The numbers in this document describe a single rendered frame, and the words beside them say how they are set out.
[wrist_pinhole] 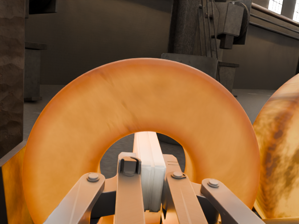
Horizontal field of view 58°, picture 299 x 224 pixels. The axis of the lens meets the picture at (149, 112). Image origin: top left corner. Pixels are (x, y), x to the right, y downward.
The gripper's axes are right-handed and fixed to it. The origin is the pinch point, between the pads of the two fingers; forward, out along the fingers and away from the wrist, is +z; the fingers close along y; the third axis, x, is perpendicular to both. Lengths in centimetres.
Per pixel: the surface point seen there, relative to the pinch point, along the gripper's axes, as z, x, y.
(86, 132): -1.2, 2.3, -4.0
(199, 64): 232, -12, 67
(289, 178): -1.3, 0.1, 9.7
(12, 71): 21.2, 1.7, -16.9
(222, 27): 719, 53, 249
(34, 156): -1.3, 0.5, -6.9
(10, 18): 21.6, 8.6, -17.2
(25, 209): -1.2, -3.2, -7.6
